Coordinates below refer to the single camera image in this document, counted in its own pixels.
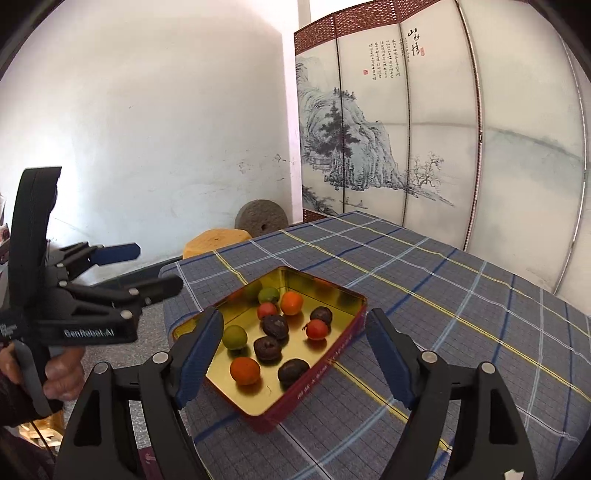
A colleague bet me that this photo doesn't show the person's purple garment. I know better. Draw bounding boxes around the person's purple garment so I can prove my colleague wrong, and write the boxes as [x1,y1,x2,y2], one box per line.
[0,427,56,480]

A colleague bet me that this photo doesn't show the round grey millstone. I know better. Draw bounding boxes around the round grey millstone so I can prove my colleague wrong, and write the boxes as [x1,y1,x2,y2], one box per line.
[235,199,282,232]

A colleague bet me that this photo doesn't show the orange tangerine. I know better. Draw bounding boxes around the orange tangerine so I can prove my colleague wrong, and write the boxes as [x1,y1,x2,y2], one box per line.
[280,292,304,316]
[230,357,262,386]

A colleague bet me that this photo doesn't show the orange wooden stump stool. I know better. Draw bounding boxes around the orange wooden stump stool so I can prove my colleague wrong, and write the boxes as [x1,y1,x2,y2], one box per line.
[182,227,254,259]

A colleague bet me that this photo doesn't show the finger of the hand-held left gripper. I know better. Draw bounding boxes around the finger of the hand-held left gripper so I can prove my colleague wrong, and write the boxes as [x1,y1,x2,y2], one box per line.
[60,275,184,319]
[46,243,140,282]

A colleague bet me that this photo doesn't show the person's left hand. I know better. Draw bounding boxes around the person's left hand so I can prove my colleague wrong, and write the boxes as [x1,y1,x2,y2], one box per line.
[0,344,86,402]

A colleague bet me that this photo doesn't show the person's left forearm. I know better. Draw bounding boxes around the person's left forearm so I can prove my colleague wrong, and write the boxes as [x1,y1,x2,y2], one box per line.
[0,371,63,432]

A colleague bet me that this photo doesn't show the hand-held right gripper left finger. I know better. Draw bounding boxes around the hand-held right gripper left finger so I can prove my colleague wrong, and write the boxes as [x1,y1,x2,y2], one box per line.
[54,307,225,480]

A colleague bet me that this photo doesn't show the grey plaid tablecloth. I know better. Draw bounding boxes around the grey plaid tablecloth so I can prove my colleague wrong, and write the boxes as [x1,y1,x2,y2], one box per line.
[159,211,591,480]

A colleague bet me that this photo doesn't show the painted folding screen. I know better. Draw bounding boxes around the painted folding screen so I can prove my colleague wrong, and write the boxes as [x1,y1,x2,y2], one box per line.
[294,0,591,319]

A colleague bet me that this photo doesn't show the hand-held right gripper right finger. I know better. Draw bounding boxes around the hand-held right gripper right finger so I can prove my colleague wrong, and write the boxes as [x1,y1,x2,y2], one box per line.
[366,308,539,480]

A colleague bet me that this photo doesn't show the gold metal tin box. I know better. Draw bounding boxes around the gold metal tin box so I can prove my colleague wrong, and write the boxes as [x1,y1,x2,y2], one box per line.
[168,267,369,435]

